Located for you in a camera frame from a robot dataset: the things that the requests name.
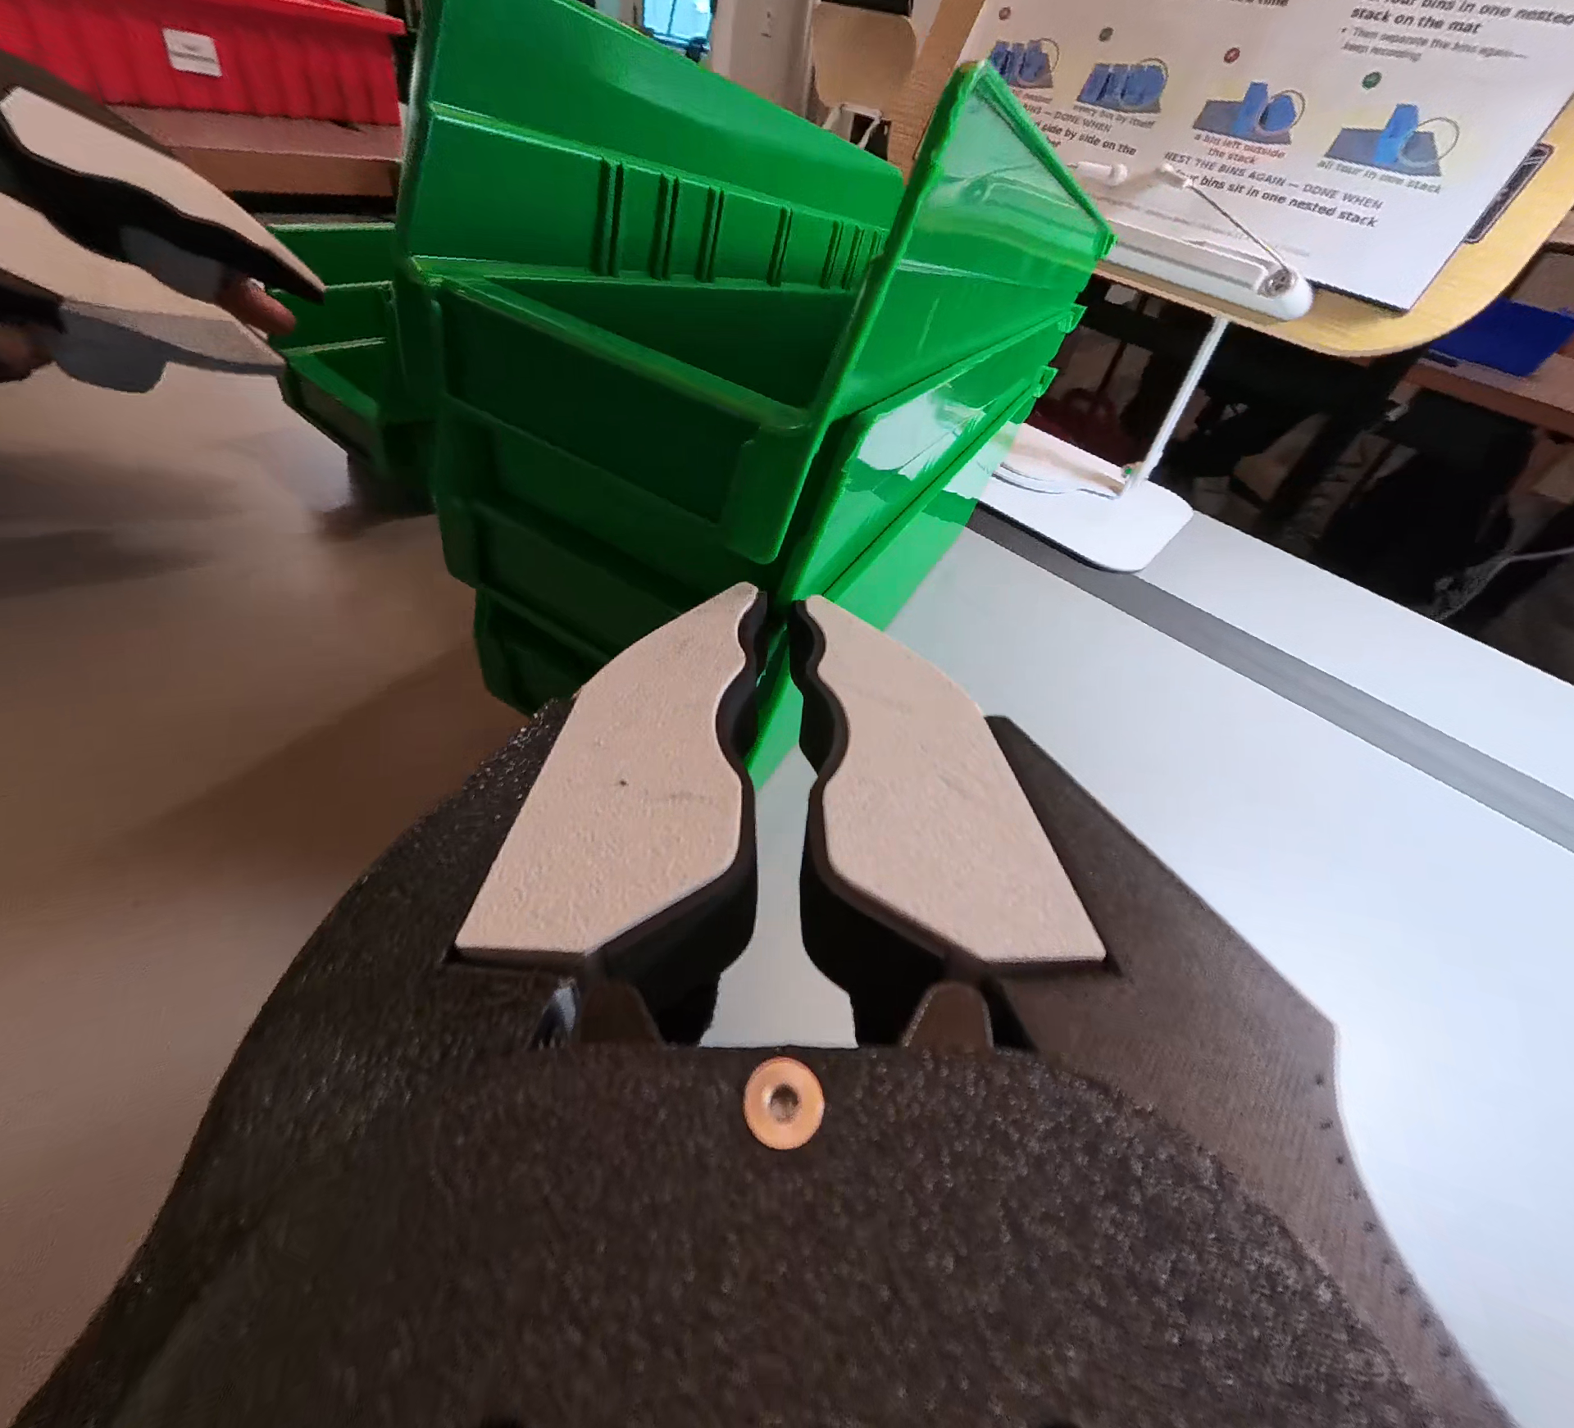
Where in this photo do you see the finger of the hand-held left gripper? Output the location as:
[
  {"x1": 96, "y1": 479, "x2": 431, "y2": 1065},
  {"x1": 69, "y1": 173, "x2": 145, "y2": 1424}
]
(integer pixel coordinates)
[
  {"x1": 0, "y1": 195, "x2": 290, "y2": 397},
  {"x1": 0, "y1": 86, "x2": 329, "y2": 303}
]

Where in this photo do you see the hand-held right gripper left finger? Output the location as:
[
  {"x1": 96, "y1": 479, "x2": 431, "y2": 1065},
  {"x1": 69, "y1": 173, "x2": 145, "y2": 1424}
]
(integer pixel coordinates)
[{"x1": 453, "y1": 580, "x2": 765, "y2": 1045}]

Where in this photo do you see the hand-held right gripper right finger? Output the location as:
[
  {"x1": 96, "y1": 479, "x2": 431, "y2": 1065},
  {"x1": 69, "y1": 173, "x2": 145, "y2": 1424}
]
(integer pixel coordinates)
[{"x1": 790, "y1": 595, "x2": 1109, "y2": 1047}]

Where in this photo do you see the white desk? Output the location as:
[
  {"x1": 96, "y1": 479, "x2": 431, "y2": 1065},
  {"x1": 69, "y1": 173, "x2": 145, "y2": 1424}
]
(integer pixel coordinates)
[{"x1": 0, "y1": 364, "x2": 1574, "y2": 1428}]

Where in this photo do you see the person's left hand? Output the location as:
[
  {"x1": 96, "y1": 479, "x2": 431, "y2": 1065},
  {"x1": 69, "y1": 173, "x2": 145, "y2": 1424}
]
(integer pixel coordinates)
[{"x1": 226, "y1": 277, "x2": 298, "y2": 340}]

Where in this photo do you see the red plastic tote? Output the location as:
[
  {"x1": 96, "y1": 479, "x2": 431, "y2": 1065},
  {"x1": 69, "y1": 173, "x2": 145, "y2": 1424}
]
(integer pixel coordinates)
[{"x1": 0, "y1": 0, "x2": 408, "y2": 129}]

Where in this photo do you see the instruction sign on stand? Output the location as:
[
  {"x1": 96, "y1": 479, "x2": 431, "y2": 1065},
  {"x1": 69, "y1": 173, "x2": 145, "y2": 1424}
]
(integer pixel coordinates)
[{"x1": 885, "y1": 0, "x2": 1574, "y2": 575}]

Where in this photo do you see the grey tape strip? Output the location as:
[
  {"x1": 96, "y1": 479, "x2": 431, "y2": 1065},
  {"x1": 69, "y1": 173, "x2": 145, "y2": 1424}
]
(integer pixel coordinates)
[{"x1": 969, "y1": 512, "x2": 1574, "y2": 855}]

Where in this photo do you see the blue plastic bin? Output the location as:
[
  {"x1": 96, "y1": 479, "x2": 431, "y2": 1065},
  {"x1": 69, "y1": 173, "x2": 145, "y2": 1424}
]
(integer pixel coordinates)
[{"x1": 1430, "y1": 300, "x2": 1574, "y2": 379}]

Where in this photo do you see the beige board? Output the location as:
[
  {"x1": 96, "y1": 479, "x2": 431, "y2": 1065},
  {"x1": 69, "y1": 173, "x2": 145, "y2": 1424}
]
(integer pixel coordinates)
[{"x1": 811, "y1": 2, "x2": 921, "y2": 111}]

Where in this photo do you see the instruction sheet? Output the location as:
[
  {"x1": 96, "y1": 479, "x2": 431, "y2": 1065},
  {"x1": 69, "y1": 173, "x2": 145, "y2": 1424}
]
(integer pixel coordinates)
[{"x1": 953, "y1": 0, "x2": 1574, "y2": 313}]

